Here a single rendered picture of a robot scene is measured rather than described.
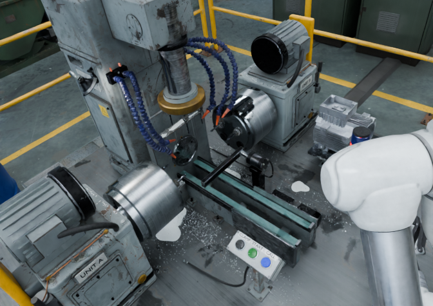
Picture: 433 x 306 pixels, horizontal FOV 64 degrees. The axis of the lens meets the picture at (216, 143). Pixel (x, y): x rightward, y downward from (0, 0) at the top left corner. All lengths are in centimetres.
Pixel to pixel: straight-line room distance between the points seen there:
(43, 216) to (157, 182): 40
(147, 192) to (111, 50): 51
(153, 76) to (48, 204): 67
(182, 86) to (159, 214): 46
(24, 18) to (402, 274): 508
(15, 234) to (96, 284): 31
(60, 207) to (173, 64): 57
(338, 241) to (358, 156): 79
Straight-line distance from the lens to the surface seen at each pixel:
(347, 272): 144
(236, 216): 141
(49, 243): 107
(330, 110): 153
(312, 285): 139
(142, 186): 125
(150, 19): 112
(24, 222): 107
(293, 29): 170
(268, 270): 111
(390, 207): 76
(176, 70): 123
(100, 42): 129
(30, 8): 537
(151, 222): 126
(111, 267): 121
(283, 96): 160
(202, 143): 163
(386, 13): 417
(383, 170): 74
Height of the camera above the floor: 204
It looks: 41 degrees down
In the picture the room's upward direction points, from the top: 8 degrees counter-clockwise
